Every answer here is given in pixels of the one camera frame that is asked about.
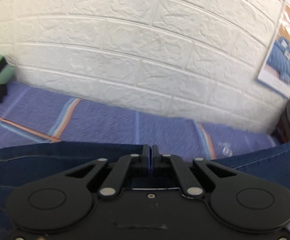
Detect dark blue denim pants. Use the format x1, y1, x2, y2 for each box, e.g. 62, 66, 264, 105
0, 142, 290, 239

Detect blue plaid bed sheet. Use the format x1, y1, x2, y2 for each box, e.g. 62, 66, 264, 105
0, 82, 283, 161

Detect bedding poster on wall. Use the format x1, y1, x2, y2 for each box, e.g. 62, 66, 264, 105
257, 5, 290, 97

